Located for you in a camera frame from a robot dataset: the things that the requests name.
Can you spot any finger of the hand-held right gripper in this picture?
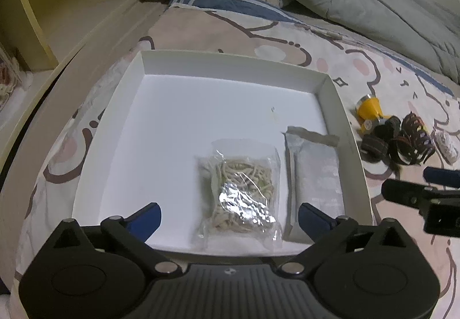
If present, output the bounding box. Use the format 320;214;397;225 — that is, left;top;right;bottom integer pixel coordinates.
423;166;460;186
381;179;437;212

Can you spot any white fuzzy hair accessory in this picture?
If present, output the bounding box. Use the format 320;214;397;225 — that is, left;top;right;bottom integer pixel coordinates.
433;130;460;165

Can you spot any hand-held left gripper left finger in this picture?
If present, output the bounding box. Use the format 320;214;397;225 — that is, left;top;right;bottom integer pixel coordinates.
47;202;184;277

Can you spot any small dark hair claw clip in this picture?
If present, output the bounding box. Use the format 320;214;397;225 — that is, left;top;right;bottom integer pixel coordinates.
361;134;389;164
374;116;402;142

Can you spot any grey foil packet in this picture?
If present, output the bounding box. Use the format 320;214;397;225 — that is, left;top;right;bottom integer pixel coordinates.
280;125;342;245

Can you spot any white shallow cardboard box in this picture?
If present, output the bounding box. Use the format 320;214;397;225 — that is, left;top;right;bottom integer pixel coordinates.
71;49;375;259

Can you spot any bear printed blanket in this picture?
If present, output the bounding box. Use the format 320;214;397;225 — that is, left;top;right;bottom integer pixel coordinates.
20;0;460;319

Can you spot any yellow small bottle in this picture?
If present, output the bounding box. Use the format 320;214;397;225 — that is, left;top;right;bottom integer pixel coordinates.
355;94;391;135

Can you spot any large dark hair claw clip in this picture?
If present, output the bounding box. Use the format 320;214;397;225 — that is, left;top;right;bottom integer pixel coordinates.
389;112;436;167

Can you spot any clear bag of rubber bands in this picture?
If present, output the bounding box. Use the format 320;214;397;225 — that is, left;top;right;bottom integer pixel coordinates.
193;138;285;248

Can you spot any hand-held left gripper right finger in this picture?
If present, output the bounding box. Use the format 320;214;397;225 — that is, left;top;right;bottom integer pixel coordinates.
275;202;414;277

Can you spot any red and white figurine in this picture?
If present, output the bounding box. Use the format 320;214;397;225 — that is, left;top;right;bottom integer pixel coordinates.
0;60;17;94

